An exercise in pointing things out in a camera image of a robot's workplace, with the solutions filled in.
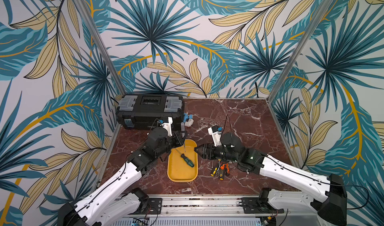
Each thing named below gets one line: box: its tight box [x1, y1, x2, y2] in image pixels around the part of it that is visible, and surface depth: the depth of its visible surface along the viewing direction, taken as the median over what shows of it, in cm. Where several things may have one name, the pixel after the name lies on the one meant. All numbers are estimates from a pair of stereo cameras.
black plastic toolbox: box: [115, 94, 185, 131], surface depth 93 cm
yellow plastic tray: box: [167, 139, 198, 182], surface depth 86 cm
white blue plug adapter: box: [183, 112, 194, 127], surface depth 105 cm
